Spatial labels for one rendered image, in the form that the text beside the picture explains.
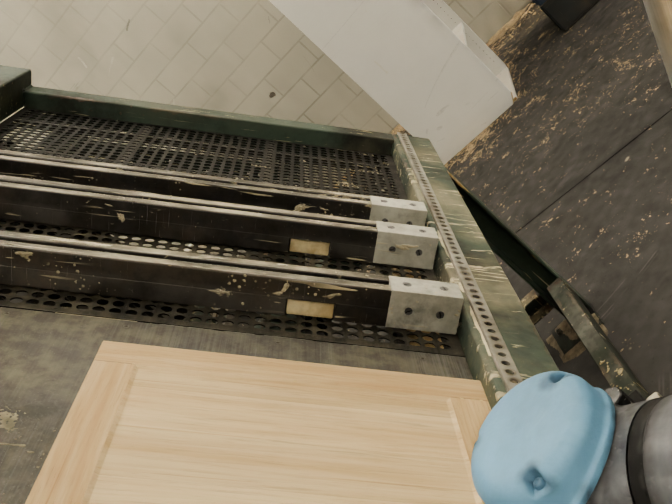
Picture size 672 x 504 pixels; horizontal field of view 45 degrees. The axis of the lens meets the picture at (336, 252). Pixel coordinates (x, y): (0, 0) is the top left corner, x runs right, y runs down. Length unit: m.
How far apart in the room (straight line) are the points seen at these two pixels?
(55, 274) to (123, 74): 5.20
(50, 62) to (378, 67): 2.97
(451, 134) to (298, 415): 3.82
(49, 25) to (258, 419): 5.74
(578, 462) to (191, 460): 0.69
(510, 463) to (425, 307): 1.01
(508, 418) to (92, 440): 0.70
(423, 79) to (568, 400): 4.35
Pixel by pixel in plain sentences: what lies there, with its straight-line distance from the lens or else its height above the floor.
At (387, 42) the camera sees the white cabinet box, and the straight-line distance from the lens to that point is 4.63.
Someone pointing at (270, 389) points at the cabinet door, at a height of 1.15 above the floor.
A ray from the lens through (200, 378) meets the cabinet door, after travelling 1.15.
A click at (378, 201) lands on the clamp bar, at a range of 1.79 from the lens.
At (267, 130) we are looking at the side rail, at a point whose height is 1.21.
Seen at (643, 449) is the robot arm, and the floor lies 1.28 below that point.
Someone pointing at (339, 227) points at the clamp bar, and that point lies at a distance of 1.60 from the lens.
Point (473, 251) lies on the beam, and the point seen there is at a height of 0.85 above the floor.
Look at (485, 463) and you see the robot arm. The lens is 0.39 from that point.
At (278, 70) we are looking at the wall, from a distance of 6.23.
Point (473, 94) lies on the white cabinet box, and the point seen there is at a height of 0.20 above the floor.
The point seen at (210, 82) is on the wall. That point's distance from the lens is 6.37.
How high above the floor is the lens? 1.52
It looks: 17 degrees down
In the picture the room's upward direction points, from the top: 50 degrees counter-clockwise
